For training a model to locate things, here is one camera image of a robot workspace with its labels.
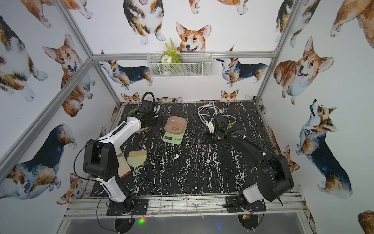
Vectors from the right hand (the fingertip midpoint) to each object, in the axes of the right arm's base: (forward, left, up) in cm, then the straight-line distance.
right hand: (205, 138), depth 84 cm
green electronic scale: (+7, +20, -11) cm, 24 cm away
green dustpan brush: (-7, +43, -12) cm, 45 cm away
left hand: (+14, +26, +2) cm, 30 cm away
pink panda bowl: (+17, +20, -10) cm, 28 cm away
